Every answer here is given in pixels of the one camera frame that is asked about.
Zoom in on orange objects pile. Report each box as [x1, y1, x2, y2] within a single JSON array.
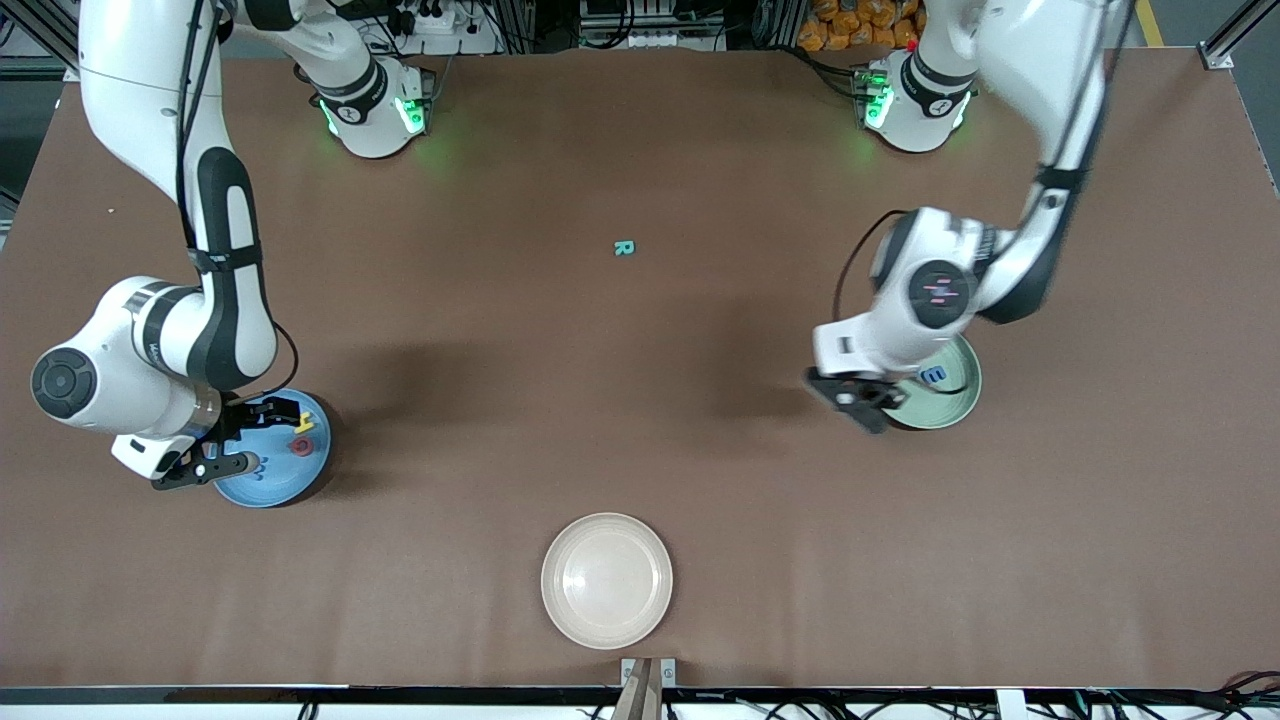
[[797, 0, 926, 53]]

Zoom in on long white power strip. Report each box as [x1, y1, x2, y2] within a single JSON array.
[[590, 25, 723, 51]]

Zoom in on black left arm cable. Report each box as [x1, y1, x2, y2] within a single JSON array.
[[835, 0, 1136, 396]]

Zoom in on blue round plate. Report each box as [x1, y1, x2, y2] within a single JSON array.
[[212, 388, 332, 509]]

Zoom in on white power strip with plugs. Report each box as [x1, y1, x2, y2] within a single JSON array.
[[385, 0, 501, 56]]

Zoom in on black cables tangle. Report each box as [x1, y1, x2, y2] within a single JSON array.
[[1085, 670, 1280, 720]]

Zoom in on aluminium frame profile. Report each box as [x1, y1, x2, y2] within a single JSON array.
[[0, 0, 136, 83], [1200, 0, 1280, 71]]

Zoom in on green round plate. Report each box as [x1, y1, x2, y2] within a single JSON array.
[[888, 335, 983, 431]]

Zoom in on beige round plate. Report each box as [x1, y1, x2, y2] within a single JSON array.
[[540, 512, 674, 651]]

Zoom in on metal table edge bracket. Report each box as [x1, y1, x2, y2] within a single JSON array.
[[620, 657, 678, 691]]

